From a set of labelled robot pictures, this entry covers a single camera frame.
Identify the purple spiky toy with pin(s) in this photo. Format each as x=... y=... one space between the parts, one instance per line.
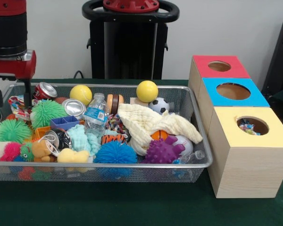
x=162 y=151

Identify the clear mesh bin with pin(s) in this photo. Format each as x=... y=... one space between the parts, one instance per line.
x=61 y=173

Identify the green spiky ball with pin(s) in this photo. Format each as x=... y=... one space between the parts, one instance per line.
x=11 y=130
x=46 y=113

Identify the silver drink can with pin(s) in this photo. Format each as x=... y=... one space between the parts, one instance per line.
x=73 y=108

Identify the cream waffle cloth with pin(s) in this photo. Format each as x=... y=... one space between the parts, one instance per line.
x=155 y=122

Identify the yellow tennis-seam ball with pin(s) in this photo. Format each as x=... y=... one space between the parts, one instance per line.
x=80 y=94

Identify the dark green tablecloth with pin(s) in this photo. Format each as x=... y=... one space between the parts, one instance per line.
x=108 y=204

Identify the blue spiky ball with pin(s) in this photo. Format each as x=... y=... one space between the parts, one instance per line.
x=114 y=153

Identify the wooden box with three holes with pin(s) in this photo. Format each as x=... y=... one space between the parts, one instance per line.
x=250 y=164

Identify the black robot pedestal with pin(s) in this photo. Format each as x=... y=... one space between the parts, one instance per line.
x=129 y=47

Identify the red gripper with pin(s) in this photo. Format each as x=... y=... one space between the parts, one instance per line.
x=11 y=68

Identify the smooth yellow ball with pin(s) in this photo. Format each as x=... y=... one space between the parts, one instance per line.
x=147 y=91

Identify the red drink can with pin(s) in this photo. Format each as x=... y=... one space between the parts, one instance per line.
x=45 y=90

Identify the small soccer ball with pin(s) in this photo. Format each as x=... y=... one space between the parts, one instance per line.
x=158 y=106

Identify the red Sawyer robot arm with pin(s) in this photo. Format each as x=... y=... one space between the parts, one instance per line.
x=8 y=30

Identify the multicoloured patterned cloth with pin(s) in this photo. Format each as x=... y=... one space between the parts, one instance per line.
x=15 y=100
x=247 y=127

